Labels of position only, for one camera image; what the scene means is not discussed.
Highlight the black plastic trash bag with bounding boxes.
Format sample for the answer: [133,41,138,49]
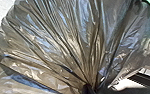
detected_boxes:
[0,0,150,94]

